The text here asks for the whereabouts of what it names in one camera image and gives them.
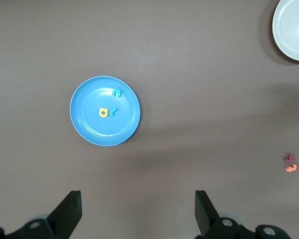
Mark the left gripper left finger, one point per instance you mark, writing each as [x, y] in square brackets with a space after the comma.
[64, 219]

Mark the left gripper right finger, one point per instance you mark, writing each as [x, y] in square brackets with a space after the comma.
[206, 219]

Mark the yellow foam letter d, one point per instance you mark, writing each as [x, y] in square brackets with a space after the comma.
[100, 113]

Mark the teal foam letter l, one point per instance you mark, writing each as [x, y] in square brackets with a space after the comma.
[112, 112]

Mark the teal foam letter c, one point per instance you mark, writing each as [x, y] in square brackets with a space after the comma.
[115, 90]

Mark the blue plate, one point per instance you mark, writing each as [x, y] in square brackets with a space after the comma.
[94, 129]

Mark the orange foam letter t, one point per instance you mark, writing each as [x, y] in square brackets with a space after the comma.
[291, 168]

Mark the dark red foam letter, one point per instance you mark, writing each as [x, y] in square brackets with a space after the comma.
[290, 158]

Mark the beige plate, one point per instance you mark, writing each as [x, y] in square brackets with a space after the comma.
[291, 30]

